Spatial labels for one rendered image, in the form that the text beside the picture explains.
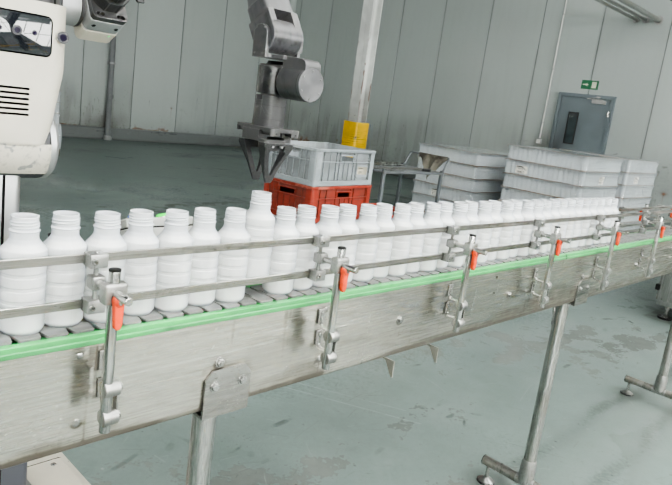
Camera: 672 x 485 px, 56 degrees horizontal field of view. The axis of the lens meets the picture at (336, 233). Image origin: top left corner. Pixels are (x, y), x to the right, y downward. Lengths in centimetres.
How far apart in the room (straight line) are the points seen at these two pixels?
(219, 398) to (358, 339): 36
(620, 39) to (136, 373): 1140
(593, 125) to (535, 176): 417
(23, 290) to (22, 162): 65
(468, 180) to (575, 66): 441
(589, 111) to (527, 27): 204
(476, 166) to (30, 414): 770
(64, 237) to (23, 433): 28
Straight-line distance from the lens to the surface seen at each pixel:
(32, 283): 96
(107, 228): 100
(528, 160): 797
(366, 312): 138
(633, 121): 1178
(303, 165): 372
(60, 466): 209
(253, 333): 117
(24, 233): 95
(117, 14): 169
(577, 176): 773
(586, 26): 1235
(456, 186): 860
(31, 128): 156
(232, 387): 118
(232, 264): 113
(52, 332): 100
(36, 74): 155
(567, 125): 1215
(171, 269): 106
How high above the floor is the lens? 137
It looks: 11 degrees down
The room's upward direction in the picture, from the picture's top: 8 degrees clockwise
